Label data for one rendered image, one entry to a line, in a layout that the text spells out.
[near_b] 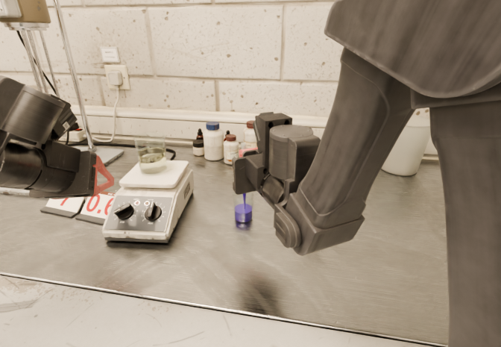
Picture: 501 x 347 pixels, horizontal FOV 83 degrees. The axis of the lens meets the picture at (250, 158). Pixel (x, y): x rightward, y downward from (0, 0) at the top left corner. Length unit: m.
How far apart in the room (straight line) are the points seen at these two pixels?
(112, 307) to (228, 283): 0.17
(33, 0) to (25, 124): 0.51
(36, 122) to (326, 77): 0.78
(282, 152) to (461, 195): 0.21
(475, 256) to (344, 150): 0.12
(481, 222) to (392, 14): 0.12
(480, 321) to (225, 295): 0.34
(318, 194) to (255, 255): 0.27
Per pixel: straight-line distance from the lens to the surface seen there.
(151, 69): 1.10
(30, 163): 0.44
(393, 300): 0.52
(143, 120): 1.11
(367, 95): 0.23
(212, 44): 1.00
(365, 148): 0.25
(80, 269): 0.59
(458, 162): 0.19
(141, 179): 0.64
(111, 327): 0.49
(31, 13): 0.89
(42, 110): 0.42
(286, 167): 0.36
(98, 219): 0.70
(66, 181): 0.49
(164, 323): 0.47
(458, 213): 0.20
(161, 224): 0.57
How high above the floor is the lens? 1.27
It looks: 24 degrees down
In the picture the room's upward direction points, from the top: straight up
